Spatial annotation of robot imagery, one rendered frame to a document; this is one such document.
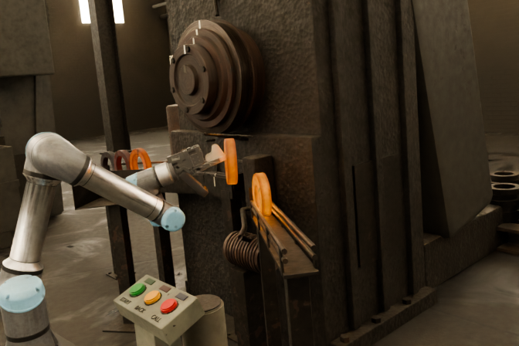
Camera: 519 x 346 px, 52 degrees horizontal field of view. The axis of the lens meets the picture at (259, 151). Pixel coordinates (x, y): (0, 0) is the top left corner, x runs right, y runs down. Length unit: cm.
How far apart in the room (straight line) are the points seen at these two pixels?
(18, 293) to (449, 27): 208
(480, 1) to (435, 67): 572
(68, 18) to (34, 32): 816
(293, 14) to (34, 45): 302
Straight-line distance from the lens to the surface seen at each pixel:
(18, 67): 461
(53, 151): 156
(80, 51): 1285
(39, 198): 169
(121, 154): 299
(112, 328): 267
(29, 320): 163
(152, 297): 134
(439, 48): 258
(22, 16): 468
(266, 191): 173
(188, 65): 214
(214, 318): 145
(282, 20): 206
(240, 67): 201
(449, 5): 268
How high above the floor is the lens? 112
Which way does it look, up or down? 8 degrees down
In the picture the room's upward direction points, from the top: 5 degrees counter-clockwise
